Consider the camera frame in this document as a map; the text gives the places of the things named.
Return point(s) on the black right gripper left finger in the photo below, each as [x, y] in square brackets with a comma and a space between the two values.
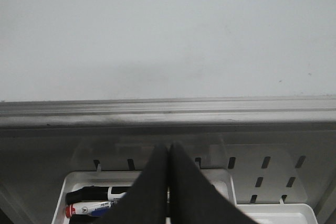
[146, 200]

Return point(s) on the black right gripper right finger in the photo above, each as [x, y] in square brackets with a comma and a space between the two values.
[193, 199]

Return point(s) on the red capped whiteboard marker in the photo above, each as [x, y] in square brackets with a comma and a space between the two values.
[90, 208]

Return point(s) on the grey aluminium whiteboard tray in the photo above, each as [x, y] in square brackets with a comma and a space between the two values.
[167, 116]

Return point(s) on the white whiteboard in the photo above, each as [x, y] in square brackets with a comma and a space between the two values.
[53, 50]

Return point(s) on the white plastic marker tray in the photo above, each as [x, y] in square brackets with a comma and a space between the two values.
[220, 178]

